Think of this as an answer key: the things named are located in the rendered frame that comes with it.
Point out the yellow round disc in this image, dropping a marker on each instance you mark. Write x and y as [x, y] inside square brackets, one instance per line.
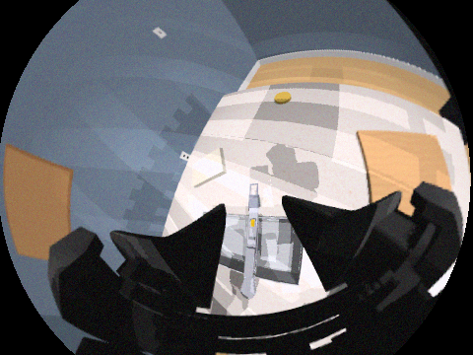
[283, 97]

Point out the light wooden board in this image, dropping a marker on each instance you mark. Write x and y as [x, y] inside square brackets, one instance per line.
[401, 161]

